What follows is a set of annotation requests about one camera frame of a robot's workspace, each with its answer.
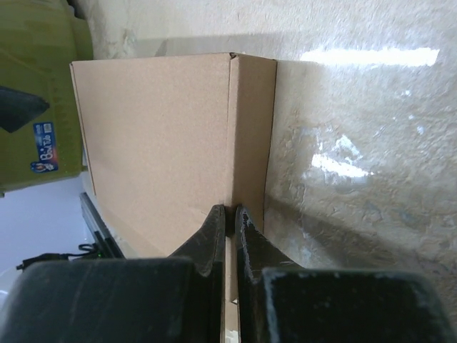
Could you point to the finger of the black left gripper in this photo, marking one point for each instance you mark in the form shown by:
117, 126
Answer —
19, 108

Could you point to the olive green plastic bin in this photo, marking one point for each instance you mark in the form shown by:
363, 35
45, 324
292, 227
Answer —
40, 135

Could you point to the cardboard box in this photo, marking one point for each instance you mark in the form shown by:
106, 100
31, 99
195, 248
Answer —
168, 138

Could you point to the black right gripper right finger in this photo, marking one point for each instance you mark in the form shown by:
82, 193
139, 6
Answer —
280, 301

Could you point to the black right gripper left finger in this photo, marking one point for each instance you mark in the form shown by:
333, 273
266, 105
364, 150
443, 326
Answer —
179, 298

